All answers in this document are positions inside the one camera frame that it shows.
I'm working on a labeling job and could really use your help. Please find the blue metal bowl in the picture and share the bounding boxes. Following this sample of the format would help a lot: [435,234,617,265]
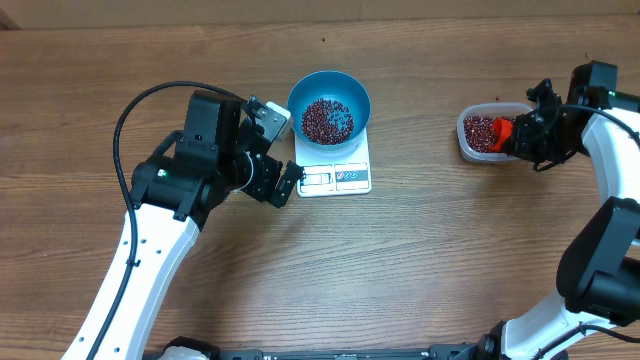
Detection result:
[287,70,372,152]

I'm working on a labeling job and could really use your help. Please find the red measuring scoop blue handle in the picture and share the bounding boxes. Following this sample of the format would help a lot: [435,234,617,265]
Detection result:
[489,117,514,153]

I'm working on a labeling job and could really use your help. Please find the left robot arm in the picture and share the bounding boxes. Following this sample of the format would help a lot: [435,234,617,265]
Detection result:
[64,90,303,359]

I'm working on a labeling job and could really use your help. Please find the clear plastic food container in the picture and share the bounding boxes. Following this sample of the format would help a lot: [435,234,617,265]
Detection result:
[456,102,532,163]

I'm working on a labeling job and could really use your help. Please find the red beans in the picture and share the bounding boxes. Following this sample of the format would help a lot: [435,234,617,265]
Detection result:
[463,116,498,153]

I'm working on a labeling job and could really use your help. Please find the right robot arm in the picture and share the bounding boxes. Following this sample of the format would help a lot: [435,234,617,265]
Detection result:
[448,61,639,359]

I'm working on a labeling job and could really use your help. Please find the white digital kitchen scale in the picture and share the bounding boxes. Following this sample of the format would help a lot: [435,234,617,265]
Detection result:
[295,130,373,198]

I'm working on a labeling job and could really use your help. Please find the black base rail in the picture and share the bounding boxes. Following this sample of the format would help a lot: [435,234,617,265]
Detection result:
[142,334,507,360]

